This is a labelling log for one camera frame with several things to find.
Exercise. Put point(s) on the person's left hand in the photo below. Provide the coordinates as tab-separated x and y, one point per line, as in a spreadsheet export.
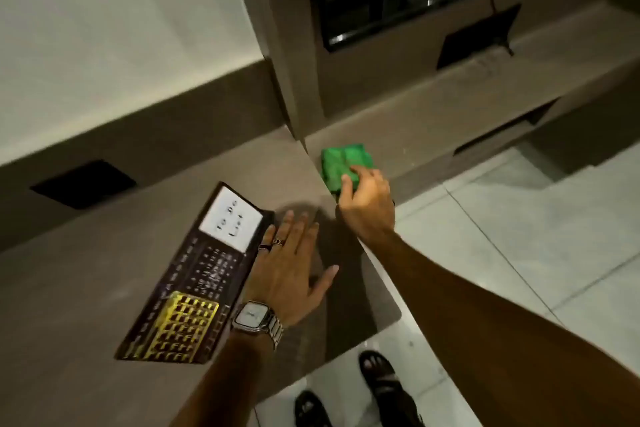
285	276

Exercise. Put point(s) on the person's right hand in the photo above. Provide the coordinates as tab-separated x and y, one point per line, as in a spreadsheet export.
368	209

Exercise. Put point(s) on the person's left little finger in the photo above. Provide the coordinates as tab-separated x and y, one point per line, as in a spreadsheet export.
267	240

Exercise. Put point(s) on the person's left thumb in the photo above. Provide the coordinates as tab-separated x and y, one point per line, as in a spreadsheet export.
325	280

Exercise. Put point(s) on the person's left middle finger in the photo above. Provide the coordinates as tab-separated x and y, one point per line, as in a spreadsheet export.
302	234

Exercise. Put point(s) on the person's right thumb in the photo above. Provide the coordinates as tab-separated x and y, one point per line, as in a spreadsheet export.
346	188

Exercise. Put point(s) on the green cleaning cloth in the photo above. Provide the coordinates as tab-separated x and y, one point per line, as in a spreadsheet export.
342	161

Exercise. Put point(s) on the person's left forearm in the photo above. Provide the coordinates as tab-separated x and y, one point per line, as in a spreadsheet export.
225	381

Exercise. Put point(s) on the person's right forearm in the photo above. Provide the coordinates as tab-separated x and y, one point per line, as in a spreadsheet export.
500	341

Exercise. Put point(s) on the silver square wristwatch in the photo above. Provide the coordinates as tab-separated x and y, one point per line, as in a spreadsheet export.
256	317

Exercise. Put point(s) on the black sandal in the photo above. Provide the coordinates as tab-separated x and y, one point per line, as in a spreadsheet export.
387	386
311	411

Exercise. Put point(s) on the black wall socket panel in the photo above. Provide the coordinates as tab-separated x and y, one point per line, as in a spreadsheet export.
477	36
82	185

